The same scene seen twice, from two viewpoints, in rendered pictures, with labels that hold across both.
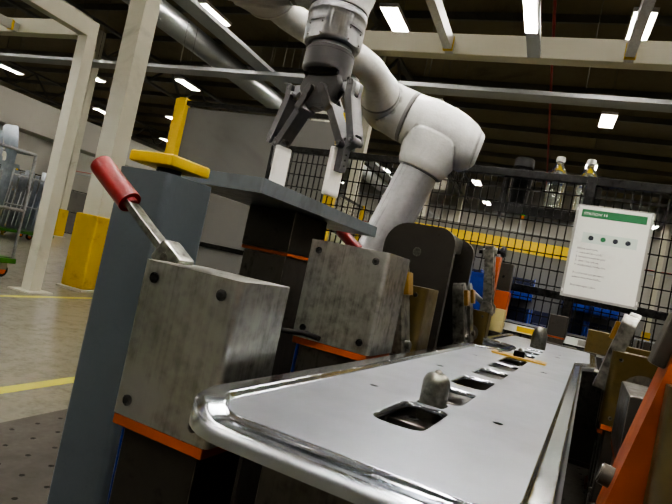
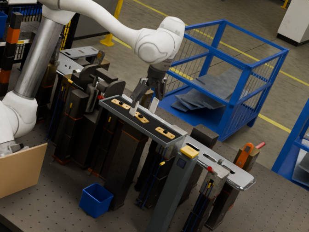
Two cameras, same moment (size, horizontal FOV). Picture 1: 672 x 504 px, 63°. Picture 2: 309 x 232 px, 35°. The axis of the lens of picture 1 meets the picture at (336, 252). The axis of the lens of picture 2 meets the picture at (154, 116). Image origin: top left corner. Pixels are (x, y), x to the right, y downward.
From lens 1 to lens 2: 2.30 m
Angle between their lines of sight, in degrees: 91
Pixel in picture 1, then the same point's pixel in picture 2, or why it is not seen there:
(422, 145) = (69, 15)
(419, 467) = (248, 177)
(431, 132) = not seen: hidden behind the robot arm
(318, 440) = (246, 182)
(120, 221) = (188, 171)
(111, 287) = (183, 183)
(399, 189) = (56, 37)
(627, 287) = not seen: outside the picture
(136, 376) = (215, 192)
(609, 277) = not seen: outside the picture
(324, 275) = (177, 144)
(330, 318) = (175, 151)
